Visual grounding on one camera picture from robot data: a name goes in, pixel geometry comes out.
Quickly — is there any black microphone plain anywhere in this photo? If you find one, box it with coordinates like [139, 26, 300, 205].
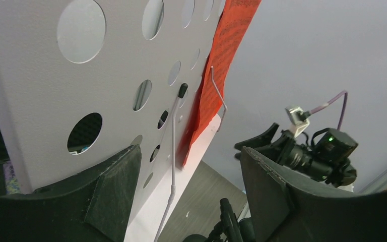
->
[220, 198, 247, 241]

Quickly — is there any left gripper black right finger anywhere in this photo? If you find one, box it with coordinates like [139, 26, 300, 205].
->
[240, 147, 387, 241]

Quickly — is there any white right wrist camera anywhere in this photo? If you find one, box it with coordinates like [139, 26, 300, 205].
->
[285, 106, 311, 138]

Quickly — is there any red sheet music right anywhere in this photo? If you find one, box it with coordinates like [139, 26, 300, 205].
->
[187, 1, 261, 149]

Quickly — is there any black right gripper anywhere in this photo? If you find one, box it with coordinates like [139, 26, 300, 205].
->
[234, 123, 358, 187]

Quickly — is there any lilac tripod music stand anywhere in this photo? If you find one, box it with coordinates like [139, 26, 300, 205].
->
[0, 1, 223, 241]

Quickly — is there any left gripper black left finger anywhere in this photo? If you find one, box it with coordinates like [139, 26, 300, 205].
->
[0, 145, 142, 241]

